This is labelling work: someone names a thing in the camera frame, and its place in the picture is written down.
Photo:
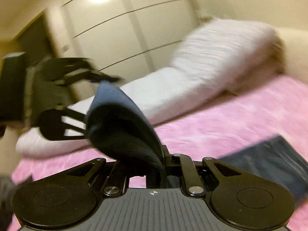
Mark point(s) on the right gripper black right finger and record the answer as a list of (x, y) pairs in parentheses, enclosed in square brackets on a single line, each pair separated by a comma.
[(183, 167)]

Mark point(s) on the pink floral bed sheet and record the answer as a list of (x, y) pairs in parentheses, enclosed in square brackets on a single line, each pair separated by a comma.
[(279, 107)]

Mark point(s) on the cream wardrobe with black lines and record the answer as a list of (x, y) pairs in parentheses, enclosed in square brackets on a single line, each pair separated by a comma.
[(128, 38)]

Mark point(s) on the white rolled duvet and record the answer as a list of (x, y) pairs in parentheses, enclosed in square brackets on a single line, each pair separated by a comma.
[(221, 55)]

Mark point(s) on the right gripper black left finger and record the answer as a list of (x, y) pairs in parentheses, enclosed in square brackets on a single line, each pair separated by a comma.
[(116, 176)]

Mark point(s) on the black jacket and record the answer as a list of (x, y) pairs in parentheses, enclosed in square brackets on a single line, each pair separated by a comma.
[(8, 189)]

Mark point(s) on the blue denim jeans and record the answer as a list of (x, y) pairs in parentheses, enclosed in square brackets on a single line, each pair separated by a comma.
[(118, 128)]

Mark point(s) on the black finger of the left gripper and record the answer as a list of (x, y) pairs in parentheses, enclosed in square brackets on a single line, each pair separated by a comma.
[(75, 69), (76, 116)]

